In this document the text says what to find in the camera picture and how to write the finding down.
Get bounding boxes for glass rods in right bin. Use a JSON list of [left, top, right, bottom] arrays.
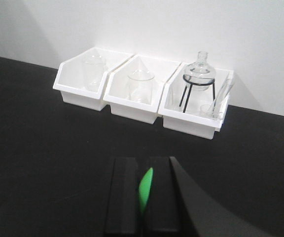
[[210, 79, 234, 112]]

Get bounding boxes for black wire tripod stand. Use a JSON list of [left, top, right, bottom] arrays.
[[179, 74, 215, 113]]

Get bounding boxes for middle white storage bin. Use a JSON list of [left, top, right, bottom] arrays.
[[104, 54, 181, 124]]

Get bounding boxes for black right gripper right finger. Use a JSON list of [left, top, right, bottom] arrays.
[[143, 156, 274, 237]]

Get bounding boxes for green plastic spoon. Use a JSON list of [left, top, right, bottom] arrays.
[[139, 167, 153, 215]]

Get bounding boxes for left white storage bin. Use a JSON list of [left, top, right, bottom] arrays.
[[53, 47, 134, 111]]

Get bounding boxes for glass beaker in middle bin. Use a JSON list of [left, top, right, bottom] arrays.
[[128, 69, 154, 104]]

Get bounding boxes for white storage bin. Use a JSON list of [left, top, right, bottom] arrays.
[[104, 54, 181, 124], [158, 63, 230, 139], [53, 47, 134, 111]]

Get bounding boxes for right white storage bin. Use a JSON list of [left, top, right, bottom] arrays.
[[158, 63, 230, 139]]

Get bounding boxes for glass beaker in left bin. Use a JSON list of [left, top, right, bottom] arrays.
[[82, 55, 107, 92]]

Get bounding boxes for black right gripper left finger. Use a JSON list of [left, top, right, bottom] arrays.
[[104, 157, 140, 237]]

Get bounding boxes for glass beaker in bin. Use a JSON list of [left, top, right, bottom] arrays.
[[128, 69, 154, 104], [82, 55, 107, 92]]

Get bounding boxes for round-bottom glass flask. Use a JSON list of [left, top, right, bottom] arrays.
[[184, 51, 216, 86]]

